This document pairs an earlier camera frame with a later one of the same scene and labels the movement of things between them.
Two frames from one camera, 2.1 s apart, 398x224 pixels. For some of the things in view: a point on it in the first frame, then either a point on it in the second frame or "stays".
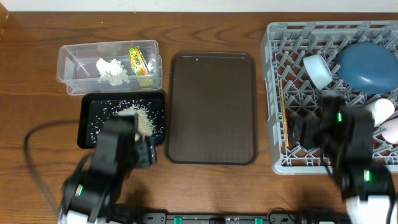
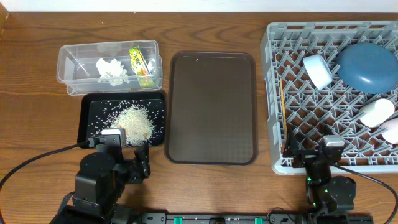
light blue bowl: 318,70 stays
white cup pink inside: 391,135 stays
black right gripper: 302,130 -> 306,158
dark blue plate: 369,68 stays
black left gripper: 148,152 -> 140,170
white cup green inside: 380,109 stays
